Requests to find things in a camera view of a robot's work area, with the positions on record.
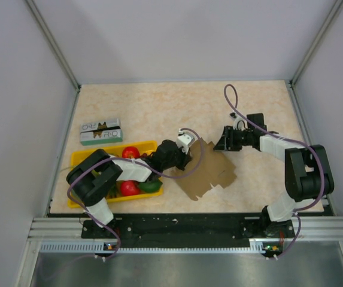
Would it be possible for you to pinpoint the yellow plastic tray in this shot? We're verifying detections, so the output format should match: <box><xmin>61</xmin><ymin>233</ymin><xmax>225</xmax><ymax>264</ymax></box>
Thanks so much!
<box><xmin>70</xmin><ymin>141</ymin><xmax>163</xmax><ymax>203</ymax></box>

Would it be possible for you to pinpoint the red apple front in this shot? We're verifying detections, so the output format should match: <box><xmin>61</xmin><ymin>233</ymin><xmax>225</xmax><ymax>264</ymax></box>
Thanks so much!
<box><xmin>120</xmin><ymin>181</ymin><xmax>141</xmax><ymax>197</ymax></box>

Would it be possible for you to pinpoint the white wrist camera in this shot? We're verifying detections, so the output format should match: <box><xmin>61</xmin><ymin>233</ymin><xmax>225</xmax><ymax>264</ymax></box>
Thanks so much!
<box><xmin>230</xmin><ymin>112</ymin><xmax>246</xmax><ymax>130</ymax></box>
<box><xmin>175</xmin><ymin>129</ymin><xmax>195</xmax><ymax>154</ymax></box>

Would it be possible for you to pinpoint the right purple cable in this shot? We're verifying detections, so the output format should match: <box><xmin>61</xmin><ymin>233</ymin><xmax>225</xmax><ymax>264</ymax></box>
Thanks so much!
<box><xmin>223</xmin><ymin>84</ymin><xmax>329</xmax><ymax>259</ymax></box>

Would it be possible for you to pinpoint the purple grape bunch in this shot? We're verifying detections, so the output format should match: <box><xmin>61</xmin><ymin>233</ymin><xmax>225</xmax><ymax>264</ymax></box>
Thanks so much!
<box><xmin>139</xmin><ymin>152</ymin><xmax>153</xmax><ymax>158</ymax></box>

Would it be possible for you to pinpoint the grey slotted cable duct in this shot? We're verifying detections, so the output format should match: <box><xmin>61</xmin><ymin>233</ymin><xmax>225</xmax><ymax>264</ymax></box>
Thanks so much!
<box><xmin>39</xmin><ymin>239</ymin><xmax>280</xmax><ymax>255</ymax></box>

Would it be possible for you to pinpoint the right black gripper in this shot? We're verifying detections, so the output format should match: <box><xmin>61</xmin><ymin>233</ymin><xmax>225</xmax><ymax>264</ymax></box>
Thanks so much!
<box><xmin>213</xmin><ymin>126</ymin><xmax>253</xmax><ymax>152</ymax></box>

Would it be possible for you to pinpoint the aluminium frame post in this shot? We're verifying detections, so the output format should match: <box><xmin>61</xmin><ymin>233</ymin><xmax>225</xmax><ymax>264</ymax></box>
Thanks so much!
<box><xmin>289</xmin><ymin>0</ymin><xmax>343</xmax><ymax>89</ymax></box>
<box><xmin>23</xmin><ymin>0</ymin><xmax>80</xmax><ymax>91</ymax></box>

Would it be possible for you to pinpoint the red apple back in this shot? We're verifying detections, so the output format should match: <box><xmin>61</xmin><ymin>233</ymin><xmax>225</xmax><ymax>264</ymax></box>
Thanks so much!
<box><xmin>122</xmin><ymin>146</ymin><xmax>141</xmax><ymax>158</ymax></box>

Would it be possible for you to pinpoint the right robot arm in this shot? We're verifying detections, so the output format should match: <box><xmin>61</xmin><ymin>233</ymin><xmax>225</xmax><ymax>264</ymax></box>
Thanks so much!
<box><xmin>214</xmin><ymin>112</ymin><xmax>335</xmax><ymax>237</ymax></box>

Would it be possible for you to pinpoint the brown cardboard box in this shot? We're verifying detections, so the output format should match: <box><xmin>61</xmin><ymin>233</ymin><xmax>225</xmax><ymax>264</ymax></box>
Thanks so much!
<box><xmin>171</xmin><ymin>142</ymin><xmax>236</xmax><ymax>201</ymax></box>

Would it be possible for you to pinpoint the green lime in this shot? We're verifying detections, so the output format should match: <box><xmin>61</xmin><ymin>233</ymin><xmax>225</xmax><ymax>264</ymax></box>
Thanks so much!
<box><xmin>138</xmin><ymin>179</ymin><xmax>163</xmax><ymax>193</ymax></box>

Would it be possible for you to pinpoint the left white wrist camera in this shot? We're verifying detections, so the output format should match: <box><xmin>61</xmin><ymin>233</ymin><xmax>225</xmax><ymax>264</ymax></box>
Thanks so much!
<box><xmin>175</xmin><ymin>129</ymin><xmax>195</xmax><ymax>154</ymax></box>

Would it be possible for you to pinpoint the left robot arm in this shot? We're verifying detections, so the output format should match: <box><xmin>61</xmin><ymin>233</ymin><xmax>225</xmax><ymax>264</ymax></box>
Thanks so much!
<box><xmin>66</xmin><ymin>136</ymin><xmax>195</xmax><ymax>237</ymax></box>

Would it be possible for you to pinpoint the red apple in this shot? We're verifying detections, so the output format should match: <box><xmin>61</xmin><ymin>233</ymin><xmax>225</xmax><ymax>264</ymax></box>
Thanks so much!
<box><xmin>120</xmin><ymin>181</ymin><xmax>141</xmax><ymax>197</ymax></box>
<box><xmin>122</xmin><ymin>146</ymin><xmax>141</xmax><ymax>158</ymax></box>

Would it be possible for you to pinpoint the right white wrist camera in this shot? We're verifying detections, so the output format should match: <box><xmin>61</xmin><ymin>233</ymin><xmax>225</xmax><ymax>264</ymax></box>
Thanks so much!
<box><xmin>230</xmin><ymin>112</ymin><xmax>246</xmax><ymax>130</ymax></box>

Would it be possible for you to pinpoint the right aluminium frame post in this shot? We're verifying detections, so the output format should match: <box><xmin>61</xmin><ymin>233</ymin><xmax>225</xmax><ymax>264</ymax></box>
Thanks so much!
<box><xmin>289</xmin><ymin>0</ymin><xmax>343</xmax><ymax>89</ymax></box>

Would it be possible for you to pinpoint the green toothpaste box front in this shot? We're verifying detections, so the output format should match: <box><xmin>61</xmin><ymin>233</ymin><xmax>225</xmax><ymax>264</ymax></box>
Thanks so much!
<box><xmin>80</xmin><ymin>129</ymin><xmax>123</xmax><ymax>146</ymax></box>

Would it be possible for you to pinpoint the green leafy vegetable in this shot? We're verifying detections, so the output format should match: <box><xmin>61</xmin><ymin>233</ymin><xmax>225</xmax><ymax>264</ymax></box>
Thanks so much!
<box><xmin>108</xmin><ymin>185</ymin><xmax>120</xmax><ymax>199</ymax></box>

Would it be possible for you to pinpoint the left aluminium frame post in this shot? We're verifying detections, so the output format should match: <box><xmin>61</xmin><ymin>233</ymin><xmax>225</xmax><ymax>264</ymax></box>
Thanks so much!
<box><xmin>23</xmin><ymin>0</ymin><xmax>80</xmax><ymax>91</ymax></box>

